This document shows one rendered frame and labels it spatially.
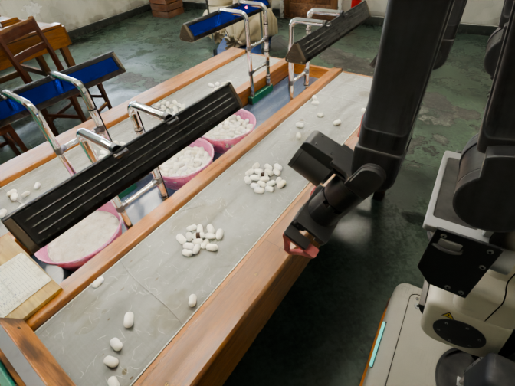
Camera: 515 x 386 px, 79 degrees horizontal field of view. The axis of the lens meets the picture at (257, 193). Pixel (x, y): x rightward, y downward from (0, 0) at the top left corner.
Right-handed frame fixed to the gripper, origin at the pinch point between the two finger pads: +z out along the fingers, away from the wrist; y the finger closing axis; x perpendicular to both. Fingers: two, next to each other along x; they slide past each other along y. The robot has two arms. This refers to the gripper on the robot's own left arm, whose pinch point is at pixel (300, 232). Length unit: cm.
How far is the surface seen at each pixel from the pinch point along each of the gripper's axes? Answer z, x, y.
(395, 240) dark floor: 80, 62, -95
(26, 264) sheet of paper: 51, -52, 30
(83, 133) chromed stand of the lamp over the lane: 13, -52, 6
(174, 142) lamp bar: 9.9, -35.6, -5.6
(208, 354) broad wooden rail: 25.3, 1.2, 23.2
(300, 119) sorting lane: 40, -21, -79
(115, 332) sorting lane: 38, -19, 30
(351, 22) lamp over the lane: 6, -28, -108
